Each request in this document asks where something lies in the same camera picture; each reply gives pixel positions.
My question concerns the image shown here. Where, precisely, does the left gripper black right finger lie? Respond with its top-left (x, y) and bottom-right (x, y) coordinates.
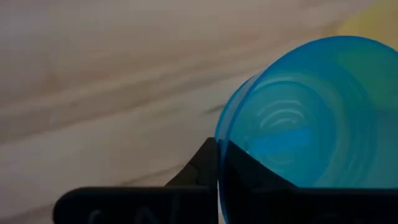
top-left (217, 139), bottom-right (398, 224)

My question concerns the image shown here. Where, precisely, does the translucent yellow plastic bowl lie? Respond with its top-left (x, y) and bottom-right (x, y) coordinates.
top-left (336, 0), bottom-right (398, 51)

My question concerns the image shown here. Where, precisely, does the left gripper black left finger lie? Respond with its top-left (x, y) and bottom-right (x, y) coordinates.
top-left (52, 137), bottom-right (219, 224)

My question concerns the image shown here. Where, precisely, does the blue translucent plastic cup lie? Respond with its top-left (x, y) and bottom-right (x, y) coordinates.
top-left (214, 35), bottom-right (398, 224)

